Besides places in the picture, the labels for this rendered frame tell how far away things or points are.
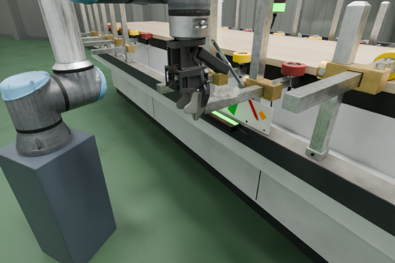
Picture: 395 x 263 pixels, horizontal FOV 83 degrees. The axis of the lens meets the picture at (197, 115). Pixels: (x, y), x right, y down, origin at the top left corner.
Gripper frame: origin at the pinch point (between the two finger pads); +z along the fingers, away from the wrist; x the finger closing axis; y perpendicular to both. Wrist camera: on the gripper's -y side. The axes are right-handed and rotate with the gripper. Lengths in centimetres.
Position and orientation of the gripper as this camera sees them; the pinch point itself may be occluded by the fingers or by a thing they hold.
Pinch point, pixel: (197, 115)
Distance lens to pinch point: 59.9
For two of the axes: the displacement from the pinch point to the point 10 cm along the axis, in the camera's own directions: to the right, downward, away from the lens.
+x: 5.9, 3.6, -7.3
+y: -8.1, 2.6, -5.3
